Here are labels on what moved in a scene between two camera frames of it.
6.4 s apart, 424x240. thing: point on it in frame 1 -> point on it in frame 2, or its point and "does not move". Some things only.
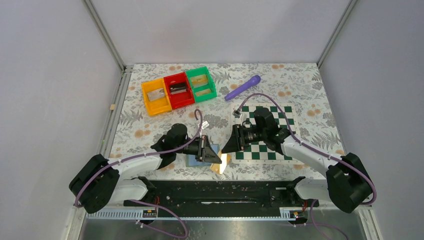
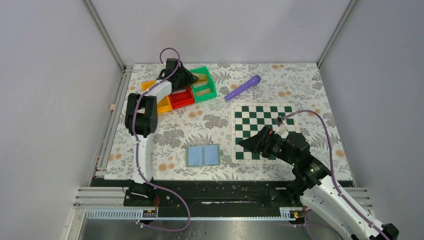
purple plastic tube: (256, 79) does not move
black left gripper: (208, 154) -> (190, 78)
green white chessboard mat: (259, 153) does not move
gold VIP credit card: (208, 91) does not move
